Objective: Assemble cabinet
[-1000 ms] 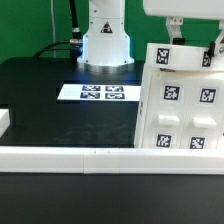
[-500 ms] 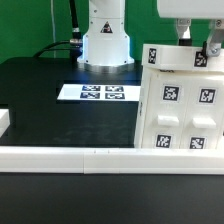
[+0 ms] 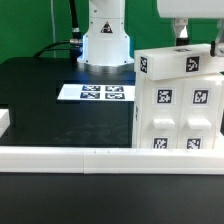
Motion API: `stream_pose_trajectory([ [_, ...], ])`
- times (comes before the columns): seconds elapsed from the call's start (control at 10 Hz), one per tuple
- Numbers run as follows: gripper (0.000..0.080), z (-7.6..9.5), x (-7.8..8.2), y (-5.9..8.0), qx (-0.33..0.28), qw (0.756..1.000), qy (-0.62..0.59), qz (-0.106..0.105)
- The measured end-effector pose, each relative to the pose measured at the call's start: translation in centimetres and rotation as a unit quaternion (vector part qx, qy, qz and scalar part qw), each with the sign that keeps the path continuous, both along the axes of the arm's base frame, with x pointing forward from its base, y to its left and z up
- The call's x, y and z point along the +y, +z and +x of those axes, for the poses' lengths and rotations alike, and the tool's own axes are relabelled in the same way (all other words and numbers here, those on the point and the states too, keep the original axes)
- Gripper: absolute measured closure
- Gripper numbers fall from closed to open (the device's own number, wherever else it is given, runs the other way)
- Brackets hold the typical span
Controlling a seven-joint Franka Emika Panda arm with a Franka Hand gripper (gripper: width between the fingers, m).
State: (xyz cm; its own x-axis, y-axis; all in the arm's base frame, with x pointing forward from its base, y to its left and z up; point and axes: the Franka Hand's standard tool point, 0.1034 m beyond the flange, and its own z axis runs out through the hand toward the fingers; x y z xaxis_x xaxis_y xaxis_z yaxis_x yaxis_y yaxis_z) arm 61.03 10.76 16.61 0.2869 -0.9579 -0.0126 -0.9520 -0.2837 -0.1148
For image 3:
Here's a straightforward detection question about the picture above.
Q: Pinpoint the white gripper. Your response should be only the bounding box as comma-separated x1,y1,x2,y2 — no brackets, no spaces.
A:
157,0,224,57

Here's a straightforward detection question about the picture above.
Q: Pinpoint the white cabinet top block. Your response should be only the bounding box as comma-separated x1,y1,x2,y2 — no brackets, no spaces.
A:
134,44,224,80

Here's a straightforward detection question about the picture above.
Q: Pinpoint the white cabinet door panel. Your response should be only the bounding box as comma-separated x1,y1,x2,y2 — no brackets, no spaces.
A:
177,73,224,149
139,79,184,149

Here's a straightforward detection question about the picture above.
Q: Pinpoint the white cabinet body box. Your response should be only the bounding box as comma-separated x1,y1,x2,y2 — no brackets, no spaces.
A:
132,75,224,148

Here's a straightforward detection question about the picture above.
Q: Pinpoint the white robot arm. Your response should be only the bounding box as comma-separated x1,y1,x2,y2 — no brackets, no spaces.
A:
78,0,224,73

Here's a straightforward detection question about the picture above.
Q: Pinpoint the white marker sheet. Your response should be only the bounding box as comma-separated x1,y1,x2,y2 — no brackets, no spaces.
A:
57,84,135,101

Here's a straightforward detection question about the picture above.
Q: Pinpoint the black cable bundle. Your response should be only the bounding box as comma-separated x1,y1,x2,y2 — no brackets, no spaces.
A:
32,0,84,61

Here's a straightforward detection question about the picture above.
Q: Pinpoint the white thin cable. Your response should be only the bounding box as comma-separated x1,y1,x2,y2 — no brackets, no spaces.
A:
49,0,58,59

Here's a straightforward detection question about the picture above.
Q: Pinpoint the white L-shaped obstacle frame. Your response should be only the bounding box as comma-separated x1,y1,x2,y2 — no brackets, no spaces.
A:
0,108,224,175

